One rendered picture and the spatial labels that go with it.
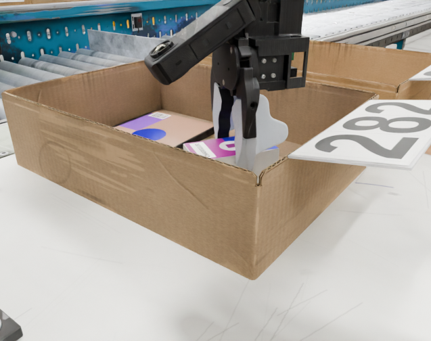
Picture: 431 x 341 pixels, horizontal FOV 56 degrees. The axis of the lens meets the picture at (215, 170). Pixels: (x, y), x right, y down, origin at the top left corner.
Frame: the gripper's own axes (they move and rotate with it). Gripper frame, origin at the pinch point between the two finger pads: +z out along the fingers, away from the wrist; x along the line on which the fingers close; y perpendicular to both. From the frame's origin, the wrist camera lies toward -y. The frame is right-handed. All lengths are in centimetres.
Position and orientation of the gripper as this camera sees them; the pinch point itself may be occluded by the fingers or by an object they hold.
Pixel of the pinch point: (229, 157)
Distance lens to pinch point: 48.1
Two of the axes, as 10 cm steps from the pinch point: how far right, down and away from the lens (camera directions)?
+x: -3.5, -4.2, 8.4
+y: 9.4, -1.6, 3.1
